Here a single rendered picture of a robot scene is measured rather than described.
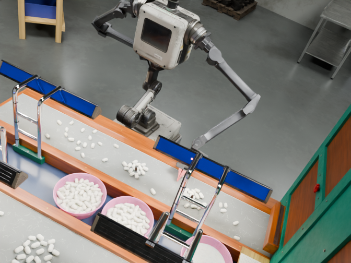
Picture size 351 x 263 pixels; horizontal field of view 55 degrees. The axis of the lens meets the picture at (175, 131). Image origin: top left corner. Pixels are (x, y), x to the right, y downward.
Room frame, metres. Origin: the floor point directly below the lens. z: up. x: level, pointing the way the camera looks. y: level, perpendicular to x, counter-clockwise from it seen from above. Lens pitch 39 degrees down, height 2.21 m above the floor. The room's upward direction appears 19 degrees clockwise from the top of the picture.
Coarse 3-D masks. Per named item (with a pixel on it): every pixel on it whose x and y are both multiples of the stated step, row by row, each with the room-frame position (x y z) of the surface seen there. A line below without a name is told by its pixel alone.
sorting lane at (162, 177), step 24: (24, 96) 1.68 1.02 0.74; (24, 120) 1.47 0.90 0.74; (48, 120) 1.54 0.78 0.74; (72, 120) 1.61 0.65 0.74; (72, 144) 1.41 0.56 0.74; (96, 144) 1.47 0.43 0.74; (120, 144) 1.54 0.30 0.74; (96, 168) 1.29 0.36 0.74; (120, 168) 1.35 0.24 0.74; (168, 168) 1.48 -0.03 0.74; (144, 192) 1.24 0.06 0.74; (168, 192) 1.29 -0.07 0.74; (192, 216) 1.18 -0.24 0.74; (216, 216) 1.24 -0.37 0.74; (240, 216) 1.29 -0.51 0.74; (264, 216) 1.35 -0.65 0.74; (240, 240) 1.13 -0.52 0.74
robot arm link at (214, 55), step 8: (208, 56) 1.91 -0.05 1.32; (216, 56) 1.91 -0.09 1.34; (216, 64) 1.96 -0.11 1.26; (224, 64) 1.91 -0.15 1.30; (224, 72) 1.88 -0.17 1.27; (232, 72) 1.89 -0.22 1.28; (232, 80) 1.86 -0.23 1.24; (240, 80) 1.87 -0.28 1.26; (240, 88) 1.84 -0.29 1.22; (248, 88) 1.85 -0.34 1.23; (248, 96) 1.81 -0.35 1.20; (256, 96) 1.82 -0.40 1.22; (248, 104) 1.77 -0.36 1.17; (256, 104) 1.78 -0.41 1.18
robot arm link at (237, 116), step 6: (246, 108) 1.74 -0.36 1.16; (252, 108) 1.75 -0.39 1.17; (234, 114) 1.72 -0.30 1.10; (240, 114) 1.73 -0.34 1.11; (246, 114) 1.71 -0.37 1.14; (228, 120) 1.69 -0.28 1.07; (234, 120) 1.70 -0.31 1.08; (216, 126) 1.65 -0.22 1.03; (222, 126) 1.66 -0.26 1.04; (228, 126) 1.67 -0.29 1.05; (210, 132) 1.62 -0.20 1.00; (216, 132) 1.62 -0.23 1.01; (222, 132) 1.64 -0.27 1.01; (198, 138) 1.57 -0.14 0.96; (204, 138) 1.57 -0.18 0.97; (210, 138) 1.59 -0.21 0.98; (192, 144) 1.55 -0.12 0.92; (204, 144) 1.55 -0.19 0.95
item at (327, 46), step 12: (336, 0) 6.91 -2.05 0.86; (348, 0) 7.25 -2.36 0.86; (324, 12) 5.79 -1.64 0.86; (336, 12) 6.04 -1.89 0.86; (348, 12) 6.31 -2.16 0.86; (324, 24) 7.27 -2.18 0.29; (348, 24) 5.56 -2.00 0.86; (312, 36) 5.61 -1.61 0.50; (324, 36) 6.75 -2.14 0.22; (336, 36) 7.00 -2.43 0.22; (312, 48) 5.89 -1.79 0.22; (324, 48) 6.09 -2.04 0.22; (336, 48) 6.30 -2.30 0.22; (300, 60) 5.60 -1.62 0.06; (324, 60) 5.52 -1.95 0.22; (336, 60) 5.70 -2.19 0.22; (336, 72) 5.41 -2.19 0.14
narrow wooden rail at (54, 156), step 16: (32, 144) 1.29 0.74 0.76; (48, 144) 1.33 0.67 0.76; (48, 160) 1.27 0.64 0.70; (64, 160) 1.25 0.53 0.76; (80, 176) 1.23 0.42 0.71; (96, 176) 1.21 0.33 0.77; (112, 192) 1.19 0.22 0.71; (128, 192) 1.18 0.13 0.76; (144, 208) 1.15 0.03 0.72; (160, 208) 1.15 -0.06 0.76; (176, 224) 1.11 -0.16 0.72; (192, 224) 1.11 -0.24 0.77; (224, 240) 1.08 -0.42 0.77
